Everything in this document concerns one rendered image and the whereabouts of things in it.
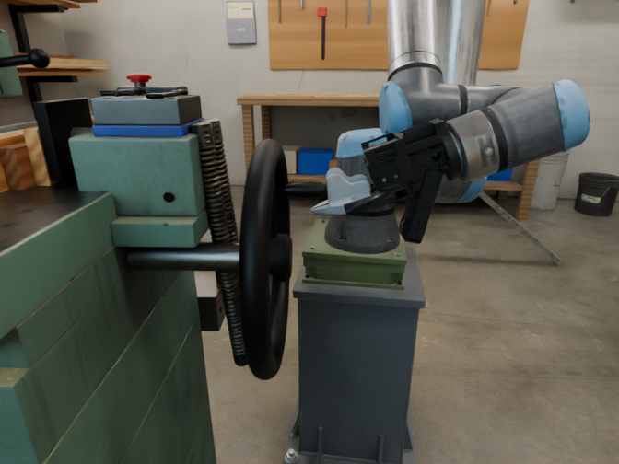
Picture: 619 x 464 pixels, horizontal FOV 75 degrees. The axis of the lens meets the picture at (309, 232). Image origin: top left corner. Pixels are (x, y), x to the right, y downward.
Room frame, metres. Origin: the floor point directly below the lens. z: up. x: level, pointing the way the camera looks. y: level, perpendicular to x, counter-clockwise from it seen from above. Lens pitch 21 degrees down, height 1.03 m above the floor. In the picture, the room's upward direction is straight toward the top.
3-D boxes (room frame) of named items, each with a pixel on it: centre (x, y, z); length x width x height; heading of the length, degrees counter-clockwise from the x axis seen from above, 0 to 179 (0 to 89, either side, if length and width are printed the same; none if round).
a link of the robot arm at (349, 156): (0.96, -0.15, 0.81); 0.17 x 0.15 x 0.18; 89
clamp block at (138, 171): (0.51, 0.19, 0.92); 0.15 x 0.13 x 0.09; 178
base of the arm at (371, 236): (0.96, -0.13, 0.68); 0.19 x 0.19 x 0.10
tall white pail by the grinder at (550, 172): (3.22, -1.88, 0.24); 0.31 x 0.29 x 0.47; 81
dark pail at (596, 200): (3.05, -2.23, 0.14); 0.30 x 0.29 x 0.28; 171
